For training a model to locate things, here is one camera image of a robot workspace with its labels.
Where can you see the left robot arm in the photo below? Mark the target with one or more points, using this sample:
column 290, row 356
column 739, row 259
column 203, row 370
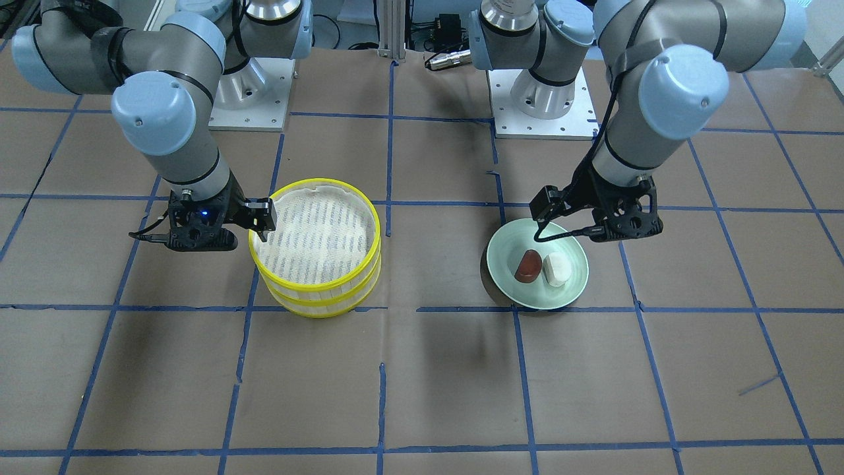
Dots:
column 667, row 67

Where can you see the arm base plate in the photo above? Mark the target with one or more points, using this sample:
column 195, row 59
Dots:
column 523, row 108
column 255, row 98

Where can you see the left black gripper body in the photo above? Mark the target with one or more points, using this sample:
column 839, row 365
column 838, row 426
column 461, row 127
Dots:
column 583, row 189

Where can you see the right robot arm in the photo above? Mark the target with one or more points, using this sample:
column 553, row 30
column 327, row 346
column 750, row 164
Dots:
column 163, row 85

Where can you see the yellow steamer layer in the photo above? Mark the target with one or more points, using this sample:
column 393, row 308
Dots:
column 327, row 232
column 328, row 303

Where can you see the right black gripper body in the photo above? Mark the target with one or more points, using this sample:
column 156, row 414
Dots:
column 232, row 200

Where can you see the aluminium frame post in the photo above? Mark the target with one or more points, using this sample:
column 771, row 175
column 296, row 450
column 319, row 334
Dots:
column 391, row 24

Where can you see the light green plate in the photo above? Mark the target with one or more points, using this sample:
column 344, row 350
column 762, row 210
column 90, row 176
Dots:
column 505, row 251

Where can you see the white bun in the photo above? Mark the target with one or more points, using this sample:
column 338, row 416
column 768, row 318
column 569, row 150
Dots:
column 558, row 269

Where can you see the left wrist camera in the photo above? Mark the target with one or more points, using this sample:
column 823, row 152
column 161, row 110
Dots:
column 548, row 204

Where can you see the brown bun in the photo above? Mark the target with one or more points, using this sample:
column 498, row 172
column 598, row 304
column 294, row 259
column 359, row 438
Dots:
column 529, row 268

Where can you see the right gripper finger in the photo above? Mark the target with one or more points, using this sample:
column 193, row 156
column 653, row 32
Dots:
column 259, row 232
column 258, row 216

